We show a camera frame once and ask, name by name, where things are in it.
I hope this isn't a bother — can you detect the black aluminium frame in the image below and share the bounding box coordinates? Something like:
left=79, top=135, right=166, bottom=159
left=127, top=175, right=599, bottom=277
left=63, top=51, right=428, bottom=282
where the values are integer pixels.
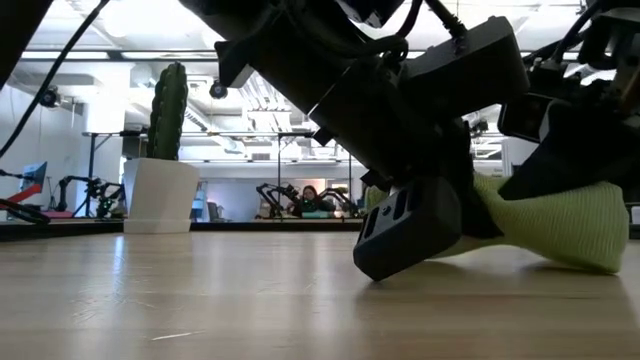
left=0, top=218, right=640, bottom=245

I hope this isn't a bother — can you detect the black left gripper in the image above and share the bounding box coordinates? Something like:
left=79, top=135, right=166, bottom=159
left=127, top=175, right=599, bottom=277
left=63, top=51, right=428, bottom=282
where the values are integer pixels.
left=178, top=0, right=476, bottom=283

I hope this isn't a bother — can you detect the green microfiber towel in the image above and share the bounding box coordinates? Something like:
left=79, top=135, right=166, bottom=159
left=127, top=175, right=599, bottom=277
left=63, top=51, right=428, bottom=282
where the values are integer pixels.
left=363, top=172, right=631, bottom=276

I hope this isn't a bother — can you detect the white hexagonal plant pot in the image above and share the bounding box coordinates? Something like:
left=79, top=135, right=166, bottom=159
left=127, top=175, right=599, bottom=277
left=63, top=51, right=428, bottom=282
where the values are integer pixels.
left=121, top=157, right=202, bottom=236

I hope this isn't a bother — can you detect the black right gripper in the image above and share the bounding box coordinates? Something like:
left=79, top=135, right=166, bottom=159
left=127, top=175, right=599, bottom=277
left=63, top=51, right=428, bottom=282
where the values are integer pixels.
left=496, top=0, right=640, bottom=202

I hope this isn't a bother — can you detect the distant black workstation frame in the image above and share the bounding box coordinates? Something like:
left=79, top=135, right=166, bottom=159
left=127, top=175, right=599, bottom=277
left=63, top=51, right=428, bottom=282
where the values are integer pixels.
left=276, top=131, right=354, bottom=201
left=82, top=130, right=151, bottom=220

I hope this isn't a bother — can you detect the person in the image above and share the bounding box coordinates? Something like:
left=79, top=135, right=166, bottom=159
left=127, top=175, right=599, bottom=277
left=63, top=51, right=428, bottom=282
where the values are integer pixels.
left=292, top=184, right=335, bottom=220

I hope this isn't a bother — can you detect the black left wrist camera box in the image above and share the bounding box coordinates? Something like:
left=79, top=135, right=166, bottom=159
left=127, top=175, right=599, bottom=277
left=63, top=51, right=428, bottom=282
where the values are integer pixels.
left=399, top=15, right=531, bottom=120

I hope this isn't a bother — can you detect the green cactus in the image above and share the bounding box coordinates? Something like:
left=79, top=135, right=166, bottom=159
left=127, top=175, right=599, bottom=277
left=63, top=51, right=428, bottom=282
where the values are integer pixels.
left=145, top=60, right=190, bottom=162

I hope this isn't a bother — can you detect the black ceiling spotlight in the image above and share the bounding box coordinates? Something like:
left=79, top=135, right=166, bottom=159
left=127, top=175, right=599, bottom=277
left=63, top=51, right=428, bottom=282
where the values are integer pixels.
left=208, top=78, right=230, bottom=101
left=37, top=85, right=61, bottom=109

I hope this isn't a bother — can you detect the red slanted object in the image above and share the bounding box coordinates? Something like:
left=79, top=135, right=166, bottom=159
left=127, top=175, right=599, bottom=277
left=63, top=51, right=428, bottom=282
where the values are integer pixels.
left=0, top=182, right=45, bottom=212

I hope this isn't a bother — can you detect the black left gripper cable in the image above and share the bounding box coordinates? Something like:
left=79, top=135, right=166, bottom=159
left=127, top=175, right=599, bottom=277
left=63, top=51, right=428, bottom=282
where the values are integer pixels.
left=0, top=0, right=111, bottom=159

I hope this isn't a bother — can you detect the small tilted screen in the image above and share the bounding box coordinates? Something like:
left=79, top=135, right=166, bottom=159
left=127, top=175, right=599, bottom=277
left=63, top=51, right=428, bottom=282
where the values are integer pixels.
left=19, top=160, right=49, bottom=192

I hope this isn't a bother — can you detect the gray office chair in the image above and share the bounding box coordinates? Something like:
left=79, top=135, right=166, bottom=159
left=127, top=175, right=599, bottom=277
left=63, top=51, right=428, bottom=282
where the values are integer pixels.
left=206, top=200, right=227, bottom=223

